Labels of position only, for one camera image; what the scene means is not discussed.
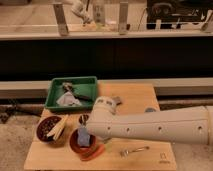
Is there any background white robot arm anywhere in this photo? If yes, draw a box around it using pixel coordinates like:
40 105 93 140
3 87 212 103
63 0 92 24

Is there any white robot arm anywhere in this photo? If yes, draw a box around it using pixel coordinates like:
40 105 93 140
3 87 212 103
86 96 213 145

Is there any green plastic tray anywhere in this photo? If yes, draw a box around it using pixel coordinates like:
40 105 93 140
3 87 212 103
45 76 98 112

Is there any grey rectangular block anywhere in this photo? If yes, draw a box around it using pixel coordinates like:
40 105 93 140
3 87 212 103
112 96 122 105

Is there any dark cup with utensils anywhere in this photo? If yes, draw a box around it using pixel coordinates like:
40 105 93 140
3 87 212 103
79 114 89 126

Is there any crumpled light blue cloth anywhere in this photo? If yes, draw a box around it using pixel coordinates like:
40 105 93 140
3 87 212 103
56 92 82 106

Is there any blue cup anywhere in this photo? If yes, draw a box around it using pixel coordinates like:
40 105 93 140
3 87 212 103
145 107 156 113

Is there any blue sponge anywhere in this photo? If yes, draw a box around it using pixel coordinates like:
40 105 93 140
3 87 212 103
77 127 90 147

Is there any red plate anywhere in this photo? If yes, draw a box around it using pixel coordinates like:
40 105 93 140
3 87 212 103
69 130 97 154

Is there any pale yellow banana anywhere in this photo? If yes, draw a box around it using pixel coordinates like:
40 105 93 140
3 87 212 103
47 115 68 140

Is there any silver fork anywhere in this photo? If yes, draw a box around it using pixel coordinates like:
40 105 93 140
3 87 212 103
120 146 150 157

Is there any wooden board table mat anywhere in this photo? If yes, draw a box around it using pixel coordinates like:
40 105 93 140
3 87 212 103
24 83 177 171

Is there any dark brown bowl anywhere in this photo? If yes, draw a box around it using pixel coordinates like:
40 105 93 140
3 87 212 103
36 116 61 142

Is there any dark handled brush tool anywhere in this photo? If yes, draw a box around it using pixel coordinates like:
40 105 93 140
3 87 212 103
62 82 92 102

